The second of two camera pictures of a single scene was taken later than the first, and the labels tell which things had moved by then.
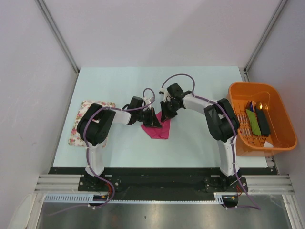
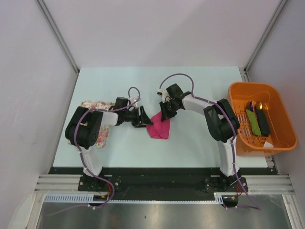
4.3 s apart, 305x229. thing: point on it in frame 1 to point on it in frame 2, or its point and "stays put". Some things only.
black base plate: x=163 y=180 stays put
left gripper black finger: x=155 y=121 to x=145 y=119
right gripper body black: x=170 y=108 stays put
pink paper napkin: x=159 y=133 stays put
